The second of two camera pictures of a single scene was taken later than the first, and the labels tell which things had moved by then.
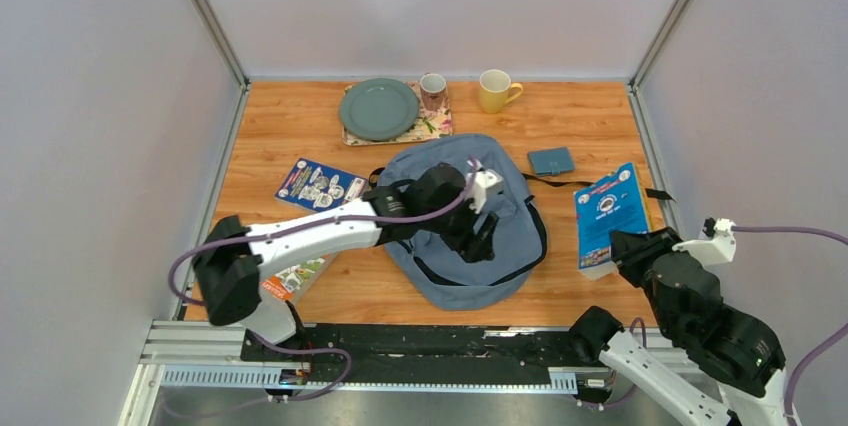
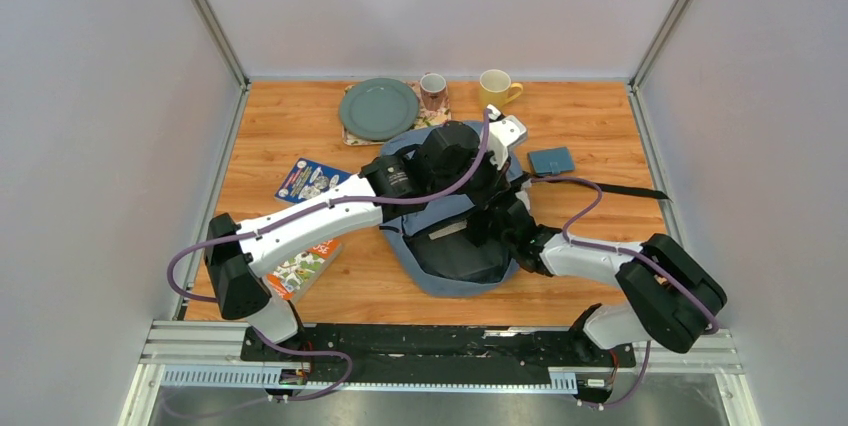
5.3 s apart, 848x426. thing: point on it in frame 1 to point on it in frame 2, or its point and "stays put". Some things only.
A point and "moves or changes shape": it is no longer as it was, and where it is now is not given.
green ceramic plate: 379,109 stays put
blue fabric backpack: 439,272 moves or changes shape
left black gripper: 482,247 to 498,182
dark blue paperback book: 319,187 stays put
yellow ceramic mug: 494,90 stays put
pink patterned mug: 432,87 stays put
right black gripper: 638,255 to 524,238
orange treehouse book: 291,284 stays put
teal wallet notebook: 551,161 stays put
